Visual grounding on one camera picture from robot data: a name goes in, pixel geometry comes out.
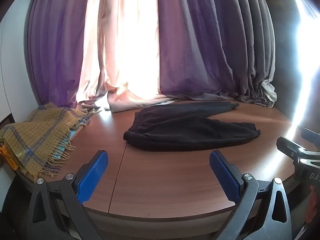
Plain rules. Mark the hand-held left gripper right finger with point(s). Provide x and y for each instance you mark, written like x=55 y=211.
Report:
x=225 y=177

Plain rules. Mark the black pants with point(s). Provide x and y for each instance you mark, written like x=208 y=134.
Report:
x=175 y=135

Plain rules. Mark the orange plastic clip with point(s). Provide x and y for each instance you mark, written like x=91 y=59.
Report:
x=7 y=155

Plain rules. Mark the white curtain lining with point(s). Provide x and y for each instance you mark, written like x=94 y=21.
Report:
x=271 y=91

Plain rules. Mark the pink sheer curtain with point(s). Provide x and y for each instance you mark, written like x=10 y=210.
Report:
x=92 y=42

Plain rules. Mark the purple grey curtain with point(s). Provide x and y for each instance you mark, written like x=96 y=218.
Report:
x=200 y=55

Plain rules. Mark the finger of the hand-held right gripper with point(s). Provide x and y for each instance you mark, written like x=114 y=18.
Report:
x=311 y=136
x=287 y=146

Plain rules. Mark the yellow plaid fringed scarf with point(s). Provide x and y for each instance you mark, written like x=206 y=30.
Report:
x=32 y=140

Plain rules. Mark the light blue cloth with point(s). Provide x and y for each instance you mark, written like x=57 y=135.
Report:
x=75 y=133

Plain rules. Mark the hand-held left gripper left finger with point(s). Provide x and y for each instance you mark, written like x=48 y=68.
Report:
x=92 y=177

